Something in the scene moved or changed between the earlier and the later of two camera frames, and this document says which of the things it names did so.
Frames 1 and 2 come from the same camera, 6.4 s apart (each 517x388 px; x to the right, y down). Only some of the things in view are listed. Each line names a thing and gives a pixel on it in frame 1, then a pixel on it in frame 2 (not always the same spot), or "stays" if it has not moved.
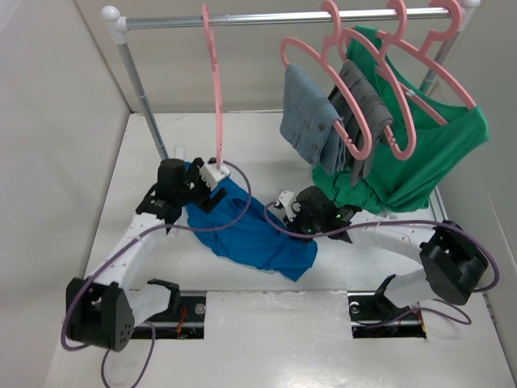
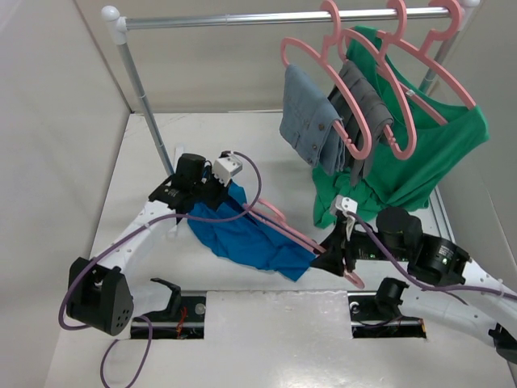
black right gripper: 292,222 → 334,244
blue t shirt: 241,229 stays
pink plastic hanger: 211,40 → 256,209
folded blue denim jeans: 308,121 stays
